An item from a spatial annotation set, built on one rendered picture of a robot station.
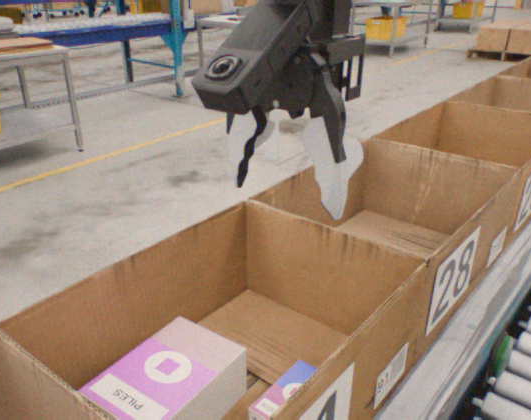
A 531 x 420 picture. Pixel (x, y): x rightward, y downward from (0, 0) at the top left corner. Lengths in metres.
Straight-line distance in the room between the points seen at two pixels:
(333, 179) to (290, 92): 0.08
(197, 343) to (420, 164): 0.60
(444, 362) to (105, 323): 0.45
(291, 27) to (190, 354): 0.40
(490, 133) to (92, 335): 1.07
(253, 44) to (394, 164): 0.73
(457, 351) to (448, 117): 0.79
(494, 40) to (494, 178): 7.57
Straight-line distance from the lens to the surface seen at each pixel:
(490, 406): 0.95
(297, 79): 0.43
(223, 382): 0.63
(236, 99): 0.37
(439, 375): 0.75
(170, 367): 0.63
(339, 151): 0.42
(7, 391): 0.63
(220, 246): 0.78
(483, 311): 0.88
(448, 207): 1.07
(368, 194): 1.13
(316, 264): 0.75
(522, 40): 8.48
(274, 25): 0.41
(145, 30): 5.71
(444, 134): 1.46
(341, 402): 0.56
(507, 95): 1.81
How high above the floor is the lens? 1.38
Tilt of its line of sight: 26 degrees down
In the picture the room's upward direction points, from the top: straight up
